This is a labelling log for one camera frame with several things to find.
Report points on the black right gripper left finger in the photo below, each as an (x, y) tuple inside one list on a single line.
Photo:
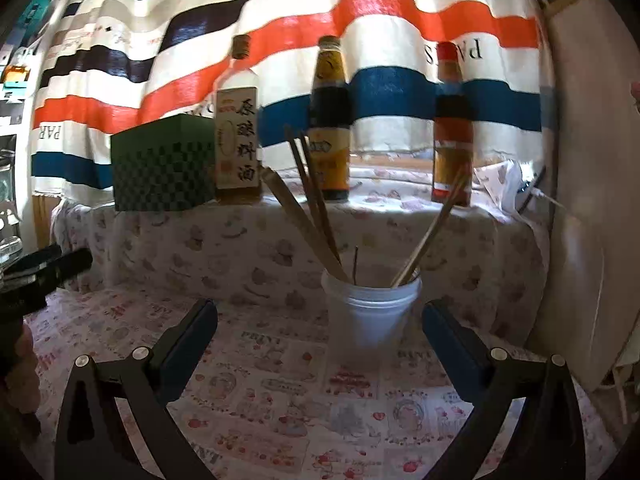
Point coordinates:
[(92, 441)]

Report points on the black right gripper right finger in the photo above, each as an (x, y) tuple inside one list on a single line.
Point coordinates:
[(548, 439)]

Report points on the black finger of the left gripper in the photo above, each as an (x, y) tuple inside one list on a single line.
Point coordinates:
[(30, 291), (31, 263)]

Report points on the bamboo chopstick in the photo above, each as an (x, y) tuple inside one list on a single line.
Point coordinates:
[(303, 162), (297, 215), (325, 225), (408, 268)]

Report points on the gold metal spoon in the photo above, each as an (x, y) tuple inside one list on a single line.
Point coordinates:
[(355, 255)]

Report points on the person's left hand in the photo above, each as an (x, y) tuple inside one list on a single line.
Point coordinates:
[(20, 389)]

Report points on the green checkered box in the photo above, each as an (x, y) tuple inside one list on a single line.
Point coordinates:
[(166, 165)]

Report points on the cooking wine bottle white label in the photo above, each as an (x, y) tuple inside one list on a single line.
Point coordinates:
[(238, 151)]

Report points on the translucent white plastic cup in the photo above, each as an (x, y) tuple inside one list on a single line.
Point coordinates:
[(367, 319)]

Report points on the striped curtain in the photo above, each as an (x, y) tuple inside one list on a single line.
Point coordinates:
[(116, 64)]

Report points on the white shelf with items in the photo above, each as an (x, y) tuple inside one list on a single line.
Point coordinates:
[(18, 71)]

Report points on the bamboo chopstick in cup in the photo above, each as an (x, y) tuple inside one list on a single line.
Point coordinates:
[(408, 268)]

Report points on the white power strip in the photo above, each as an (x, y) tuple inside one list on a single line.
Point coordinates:
[(521, 179)]

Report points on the dark sauce bottle yellow label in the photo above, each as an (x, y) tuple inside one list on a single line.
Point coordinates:
[(330, 119)]

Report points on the red capped sauce bottle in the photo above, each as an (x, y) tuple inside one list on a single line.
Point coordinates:
[(453, 136)]

